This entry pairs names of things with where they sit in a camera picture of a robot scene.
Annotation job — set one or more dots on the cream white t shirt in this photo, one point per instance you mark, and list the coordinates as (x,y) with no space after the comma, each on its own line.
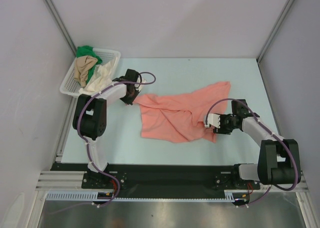
(102,77)

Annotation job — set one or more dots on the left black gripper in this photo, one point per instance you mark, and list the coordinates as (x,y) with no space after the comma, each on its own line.
(128,101)

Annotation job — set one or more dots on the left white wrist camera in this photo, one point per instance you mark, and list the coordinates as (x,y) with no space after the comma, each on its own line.
(141,82)

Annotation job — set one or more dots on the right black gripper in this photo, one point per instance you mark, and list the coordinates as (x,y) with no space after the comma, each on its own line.
(222,125)

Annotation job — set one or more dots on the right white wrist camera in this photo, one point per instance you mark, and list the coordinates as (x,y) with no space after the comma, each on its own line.
(212,120)

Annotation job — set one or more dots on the green t shirt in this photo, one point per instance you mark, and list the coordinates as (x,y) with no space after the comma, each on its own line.
(88,50)

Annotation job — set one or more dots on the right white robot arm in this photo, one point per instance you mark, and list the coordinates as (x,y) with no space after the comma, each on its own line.
(279,158)

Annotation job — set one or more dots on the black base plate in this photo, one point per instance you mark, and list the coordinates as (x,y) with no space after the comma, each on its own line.
(178,181)

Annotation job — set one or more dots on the white slotted cable duct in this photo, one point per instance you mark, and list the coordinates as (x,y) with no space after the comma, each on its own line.
(97,196)

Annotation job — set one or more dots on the pink t shirt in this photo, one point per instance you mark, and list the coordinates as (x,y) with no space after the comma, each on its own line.
(180,118)

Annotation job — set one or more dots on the beige t shirt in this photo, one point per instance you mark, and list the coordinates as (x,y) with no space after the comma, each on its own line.
(82,66)

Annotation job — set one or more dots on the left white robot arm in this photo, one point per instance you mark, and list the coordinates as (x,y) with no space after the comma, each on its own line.
(90,117)

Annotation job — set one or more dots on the aluminium frame rail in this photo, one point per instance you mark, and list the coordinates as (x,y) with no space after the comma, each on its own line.
(72,180)

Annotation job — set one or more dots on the right aluminium corner post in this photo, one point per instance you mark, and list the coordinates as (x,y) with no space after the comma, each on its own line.
(279,22)

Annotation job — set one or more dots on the aluminium corner post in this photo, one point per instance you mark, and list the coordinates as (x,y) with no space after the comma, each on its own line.
(279,22)
(60,24)

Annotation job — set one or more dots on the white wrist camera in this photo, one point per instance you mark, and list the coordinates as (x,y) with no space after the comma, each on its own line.
(212,120)
(141,82)

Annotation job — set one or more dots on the white plastic basket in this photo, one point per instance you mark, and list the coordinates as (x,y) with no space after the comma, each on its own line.
(71,87)

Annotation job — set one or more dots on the left aluminium corner post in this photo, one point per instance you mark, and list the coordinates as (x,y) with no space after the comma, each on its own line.
(60,24)

